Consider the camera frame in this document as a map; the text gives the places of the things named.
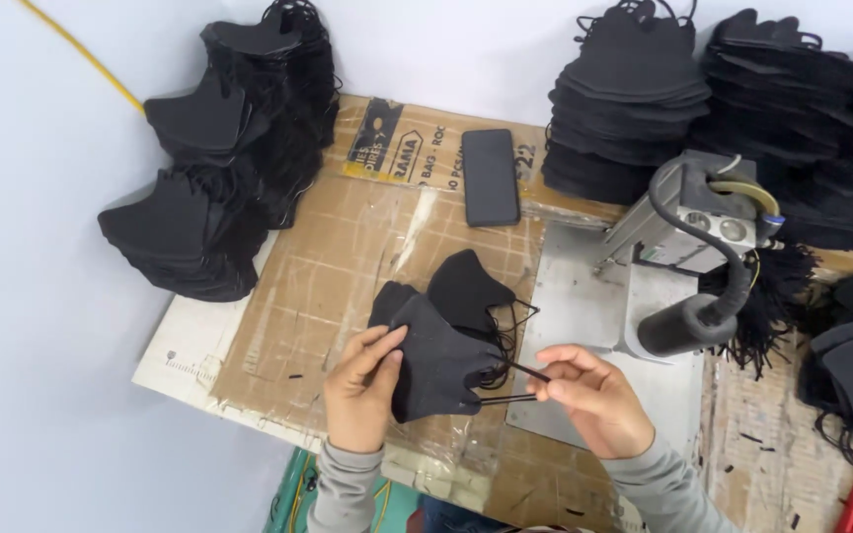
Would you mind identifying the yellow cable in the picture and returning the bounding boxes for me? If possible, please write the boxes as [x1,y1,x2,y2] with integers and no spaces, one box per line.
[19,0,148,115]

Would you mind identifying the grey pneumatic machine head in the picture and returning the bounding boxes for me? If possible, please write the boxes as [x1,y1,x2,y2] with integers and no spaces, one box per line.
[603,150,784,276]

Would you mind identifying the black smartphone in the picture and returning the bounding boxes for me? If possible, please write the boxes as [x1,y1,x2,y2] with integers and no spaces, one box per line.
[461,129,522,228]

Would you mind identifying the black cylinder machine horn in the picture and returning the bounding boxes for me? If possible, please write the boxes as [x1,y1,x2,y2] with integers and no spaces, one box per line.
[637,292,740,358]

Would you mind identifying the stack of black masks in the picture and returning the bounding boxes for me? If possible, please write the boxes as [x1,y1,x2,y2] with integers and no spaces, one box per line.
[541,0,714,207]
[200,0,343,156]
[97,169,283,304]
[143,68,324,230]

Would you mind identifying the person's left hand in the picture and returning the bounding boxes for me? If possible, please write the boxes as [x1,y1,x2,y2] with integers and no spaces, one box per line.
[323,324,410,454]

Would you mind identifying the clear yellowish air tube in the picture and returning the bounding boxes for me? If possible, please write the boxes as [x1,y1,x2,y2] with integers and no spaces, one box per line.
[708,178,780,220]

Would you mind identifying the person's blue jeans leg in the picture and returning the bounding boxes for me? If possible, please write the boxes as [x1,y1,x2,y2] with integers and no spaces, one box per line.
[418,495,510,533]

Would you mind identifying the taped brown cardboard sheet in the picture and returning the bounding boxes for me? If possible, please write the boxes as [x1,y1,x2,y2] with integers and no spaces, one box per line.
[212,95,623,533]

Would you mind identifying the black corrugated hose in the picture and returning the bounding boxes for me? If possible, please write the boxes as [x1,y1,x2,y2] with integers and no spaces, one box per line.
[647,158,755,328]

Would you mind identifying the white board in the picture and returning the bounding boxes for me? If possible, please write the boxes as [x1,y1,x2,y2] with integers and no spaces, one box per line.
[132,229,324,454]

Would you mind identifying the bundle of black elastic loops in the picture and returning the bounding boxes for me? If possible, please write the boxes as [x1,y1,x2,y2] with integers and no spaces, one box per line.
[699,243,821,380]

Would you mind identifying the person's right hand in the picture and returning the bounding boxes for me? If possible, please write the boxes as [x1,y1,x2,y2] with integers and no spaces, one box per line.
[527,343,656,460]

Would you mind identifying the grey metal base plate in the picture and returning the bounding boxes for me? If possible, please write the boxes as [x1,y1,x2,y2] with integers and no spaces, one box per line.
[505,222,706,454]

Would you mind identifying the large heap of black masks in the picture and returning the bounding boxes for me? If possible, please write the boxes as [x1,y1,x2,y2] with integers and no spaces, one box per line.
[692,7,853,256]

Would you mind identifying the black face mask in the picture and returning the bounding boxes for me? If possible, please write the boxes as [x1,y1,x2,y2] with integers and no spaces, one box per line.
[426,249,541,390]
[367,281,552,425]

